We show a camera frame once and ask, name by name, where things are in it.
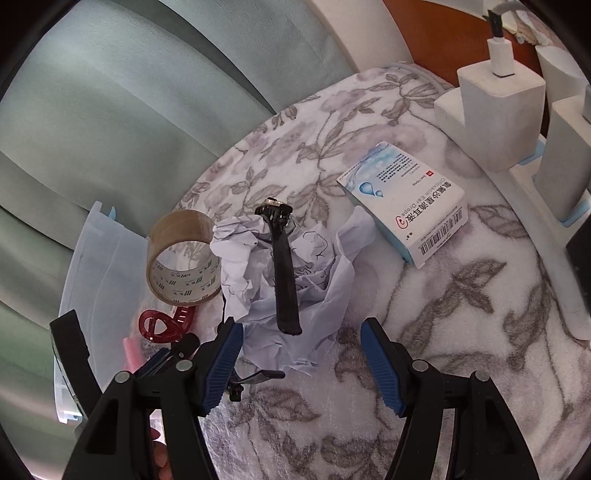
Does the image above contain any white paper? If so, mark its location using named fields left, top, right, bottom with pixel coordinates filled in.
left=210, top=205, right=377, bottom=372

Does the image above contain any green upholstered sofa back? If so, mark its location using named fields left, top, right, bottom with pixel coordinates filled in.
left=0, top=0, right=356, bottom=416

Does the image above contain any white blue medicine box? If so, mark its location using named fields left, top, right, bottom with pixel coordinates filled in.
left=336, top=142, right=469, bottom=269

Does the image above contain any grey metal clip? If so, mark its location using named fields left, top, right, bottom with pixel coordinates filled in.
left=226, top=369, right=286, bottom=401

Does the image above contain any white padded frame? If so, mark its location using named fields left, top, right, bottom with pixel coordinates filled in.
left=309, top=0, right=416, bottom=77

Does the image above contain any person's left hand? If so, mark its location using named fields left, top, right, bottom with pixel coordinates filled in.
left=148, top=427, right=174, bottom=480

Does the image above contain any pink hair roller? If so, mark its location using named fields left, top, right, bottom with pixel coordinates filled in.
left=122, top=337, right=141, bottom=370

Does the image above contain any red plastic hair clip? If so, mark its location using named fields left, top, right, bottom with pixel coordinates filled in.
left=139, top=305, right=195, bottom=344

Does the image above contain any crumpled white tissue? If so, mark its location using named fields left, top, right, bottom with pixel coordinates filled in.
left=512, top=7, right=552, bottom=44

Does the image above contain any clear plastic container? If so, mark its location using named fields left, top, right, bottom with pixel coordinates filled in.
left=54, top=200, right=153, bottom=423

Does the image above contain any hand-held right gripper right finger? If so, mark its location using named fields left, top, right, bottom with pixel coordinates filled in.
left=361, top=318, right=541, bottom=480

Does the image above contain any brown tape roll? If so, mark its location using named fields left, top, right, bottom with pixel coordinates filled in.
left=147, top=210, right=222, bottom=305

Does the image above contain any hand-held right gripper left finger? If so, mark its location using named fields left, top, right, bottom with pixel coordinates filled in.
left=62, top=318, right=244, bottom=480

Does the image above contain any orange wooden nightstand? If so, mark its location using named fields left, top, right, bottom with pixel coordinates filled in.
left=383, top=0, right=555, bottom=88

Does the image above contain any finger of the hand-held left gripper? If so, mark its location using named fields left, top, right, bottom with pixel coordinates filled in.
left=170, top=333, right=201, bottom=361
left=136, top=348, right=178, bottom=376

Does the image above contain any white plug with grey cable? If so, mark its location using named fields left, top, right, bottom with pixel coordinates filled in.
left=482, top=0, right=525, bottom=77

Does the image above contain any white power strip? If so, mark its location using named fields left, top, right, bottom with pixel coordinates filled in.
left=434, top=88, right=591, bottom=340

